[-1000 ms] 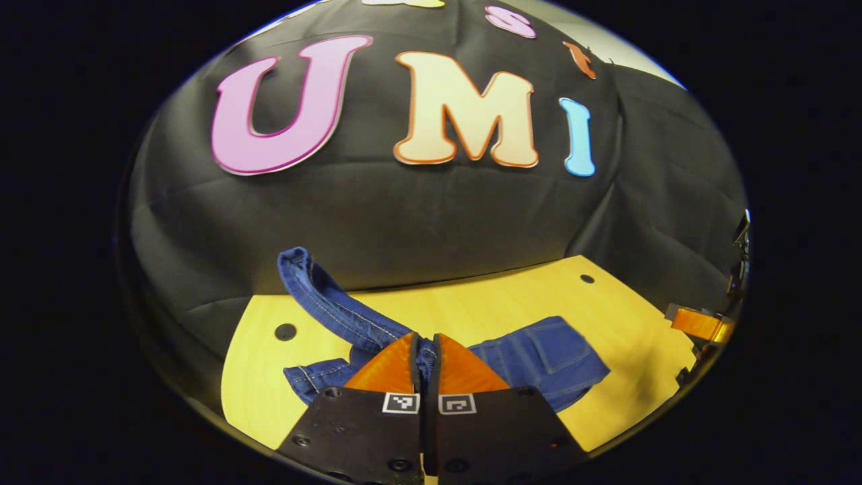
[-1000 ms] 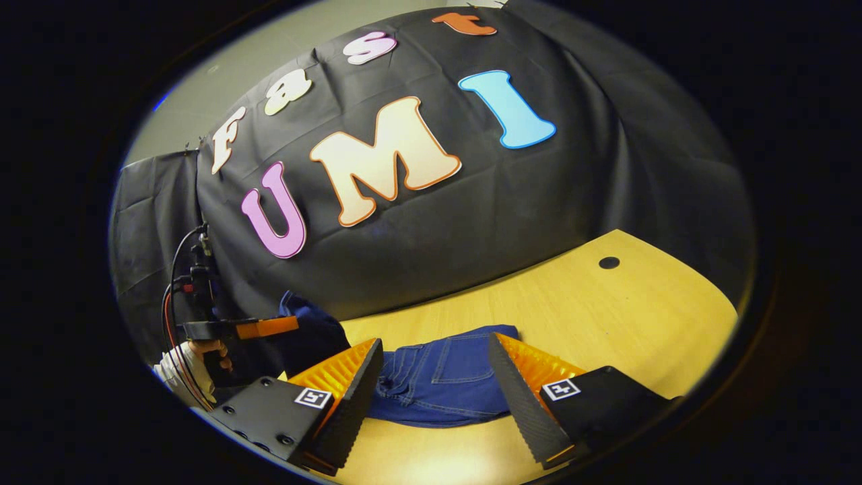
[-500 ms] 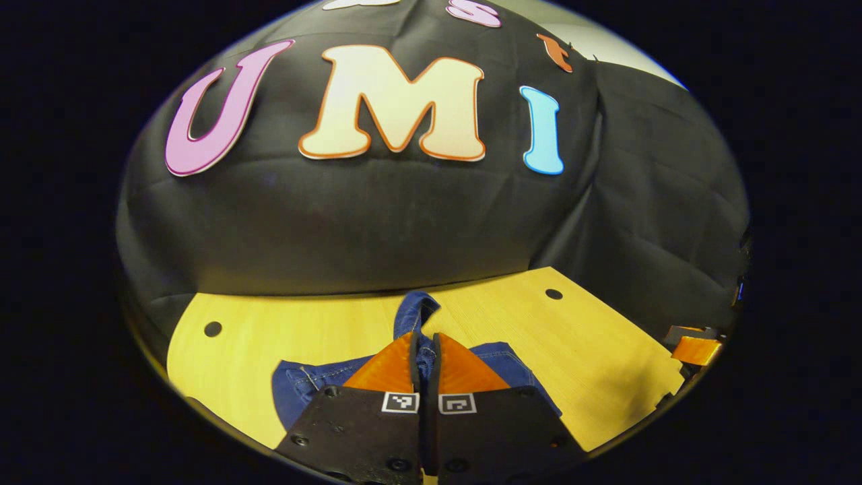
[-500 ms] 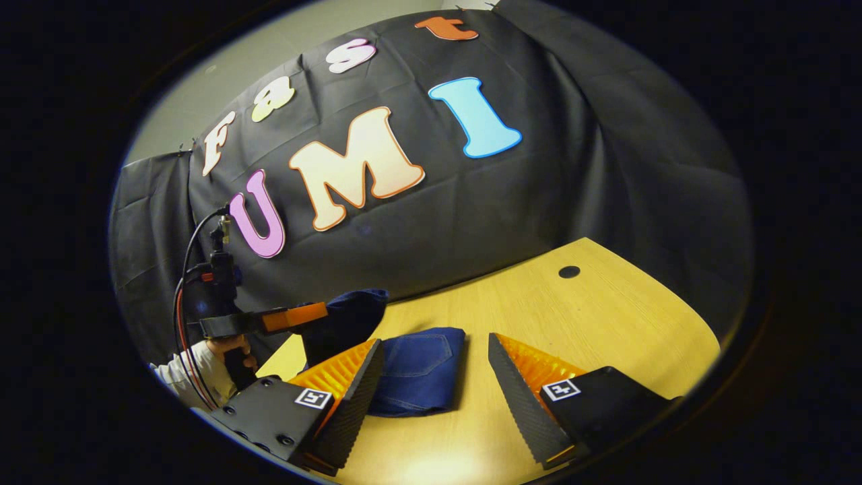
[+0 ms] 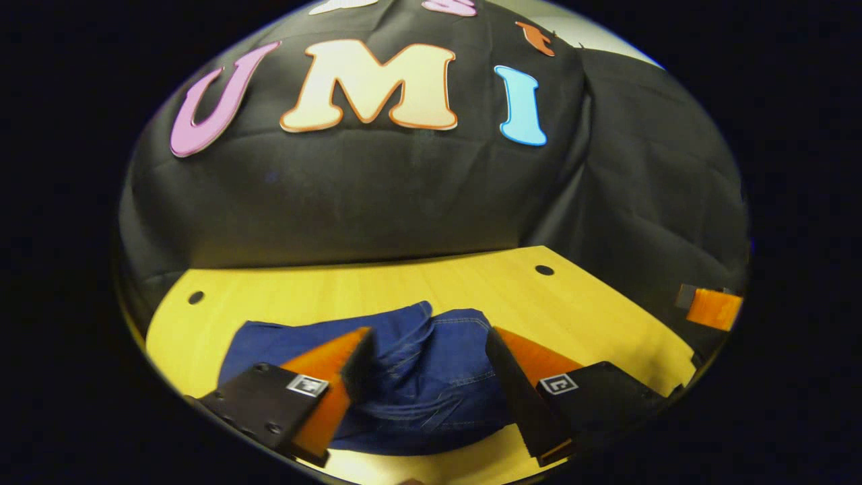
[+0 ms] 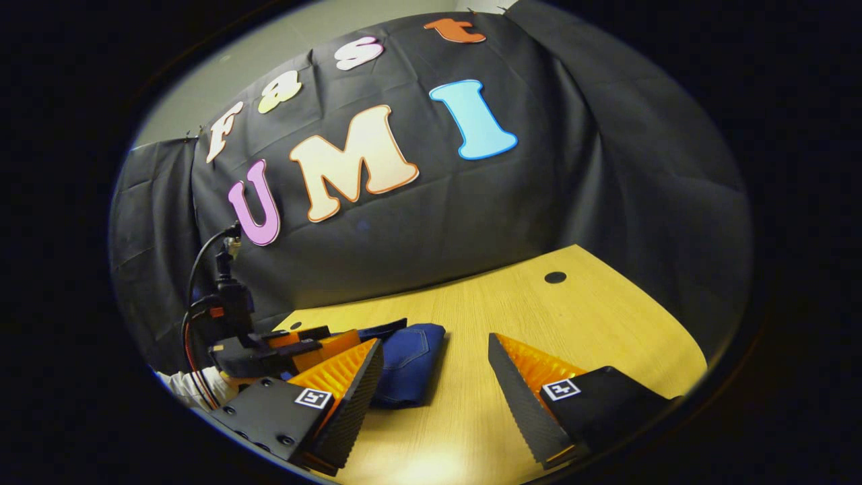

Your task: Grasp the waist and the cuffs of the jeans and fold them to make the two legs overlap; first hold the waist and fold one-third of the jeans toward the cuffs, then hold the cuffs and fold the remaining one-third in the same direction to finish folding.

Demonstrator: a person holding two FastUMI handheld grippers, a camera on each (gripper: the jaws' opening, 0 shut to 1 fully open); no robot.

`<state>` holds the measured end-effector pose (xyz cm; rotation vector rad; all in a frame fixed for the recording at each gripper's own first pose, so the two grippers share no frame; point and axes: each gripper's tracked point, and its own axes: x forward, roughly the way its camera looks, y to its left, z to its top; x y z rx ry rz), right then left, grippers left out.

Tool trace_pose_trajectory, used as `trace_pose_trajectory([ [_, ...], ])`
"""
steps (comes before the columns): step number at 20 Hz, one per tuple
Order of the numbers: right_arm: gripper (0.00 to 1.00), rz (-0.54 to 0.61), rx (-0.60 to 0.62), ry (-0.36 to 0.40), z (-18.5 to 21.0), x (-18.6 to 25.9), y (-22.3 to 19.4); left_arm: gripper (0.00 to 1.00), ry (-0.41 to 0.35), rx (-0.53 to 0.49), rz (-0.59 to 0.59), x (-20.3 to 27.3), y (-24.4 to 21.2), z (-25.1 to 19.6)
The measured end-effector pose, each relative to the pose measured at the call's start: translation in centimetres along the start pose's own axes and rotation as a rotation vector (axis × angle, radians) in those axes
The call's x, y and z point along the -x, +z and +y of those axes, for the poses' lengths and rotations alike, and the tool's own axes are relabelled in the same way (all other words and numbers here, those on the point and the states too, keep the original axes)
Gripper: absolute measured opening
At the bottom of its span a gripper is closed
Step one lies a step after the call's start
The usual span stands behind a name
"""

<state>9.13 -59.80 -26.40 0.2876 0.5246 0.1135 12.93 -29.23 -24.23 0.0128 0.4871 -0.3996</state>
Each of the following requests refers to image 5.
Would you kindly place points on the black round table grommet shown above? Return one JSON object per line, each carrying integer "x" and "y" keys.
{"x": 544, "y": 270}
{"x": 196, "y": 297}

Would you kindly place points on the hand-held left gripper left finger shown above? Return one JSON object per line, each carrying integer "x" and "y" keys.
{"x": 360, "y": 367}

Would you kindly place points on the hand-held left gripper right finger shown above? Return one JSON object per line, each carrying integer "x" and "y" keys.
{"x": 512, "y": 391}

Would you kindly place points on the black backdrop cloth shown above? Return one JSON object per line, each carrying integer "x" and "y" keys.
{"x": 377, "y": 195}

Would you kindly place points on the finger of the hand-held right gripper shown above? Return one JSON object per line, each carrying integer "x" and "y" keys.
{"x": 714, "y": 310}

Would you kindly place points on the blue denim jeans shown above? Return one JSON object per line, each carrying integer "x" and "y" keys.
{"x": 431, "y": 377}

